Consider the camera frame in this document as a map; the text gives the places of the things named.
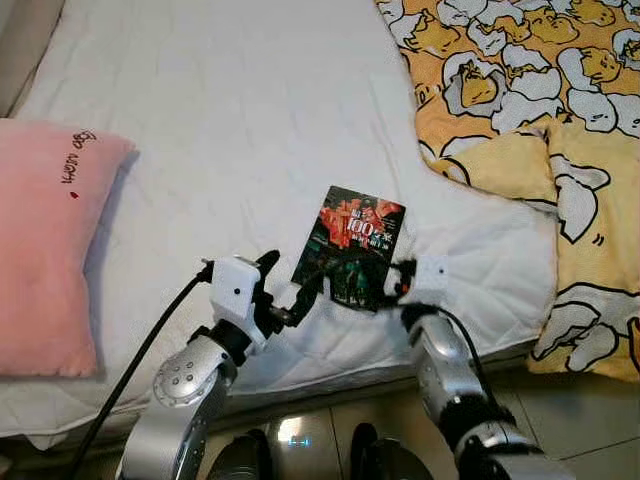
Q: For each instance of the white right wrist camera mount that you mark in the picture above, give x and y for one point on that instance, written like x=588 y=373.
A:
x=430 y=280

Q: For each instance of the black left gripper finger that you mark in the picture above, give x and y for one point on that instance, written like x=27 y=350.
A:
x=268 y=264
x=311 y=292

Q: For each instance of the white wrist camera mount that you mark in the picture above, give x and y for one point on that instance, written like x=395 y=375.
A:
x=430 y=280
x=236 y=295

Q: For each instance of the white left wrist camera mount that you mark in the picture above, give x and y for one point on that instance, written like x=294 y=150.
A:
x=236 y=295

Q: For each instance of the pink plush pillow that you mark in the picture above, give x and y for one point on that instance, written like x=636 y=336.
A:
x=50 y=250

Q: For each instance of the white quilted mattress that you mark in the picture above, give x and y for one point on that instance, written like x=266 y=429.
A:
x=260 y=110

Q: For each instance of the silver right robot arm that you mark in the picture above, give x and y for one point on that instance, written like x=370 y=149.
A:
x=450 y=370

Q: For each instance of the yellow cartoon print duvet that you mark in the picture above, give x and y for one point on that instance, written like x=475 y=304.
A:
x=520 y=80

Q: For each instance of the robot right leg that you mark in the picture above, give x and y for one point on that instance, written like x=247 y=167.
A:
x=390 y=460

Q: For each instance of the dark book with red print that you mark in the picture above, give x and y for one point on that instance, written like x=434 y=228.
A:
x=355 y=235

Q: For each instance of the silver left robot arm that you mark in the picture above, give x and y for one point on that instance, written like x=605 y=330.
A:
x=185 y=390

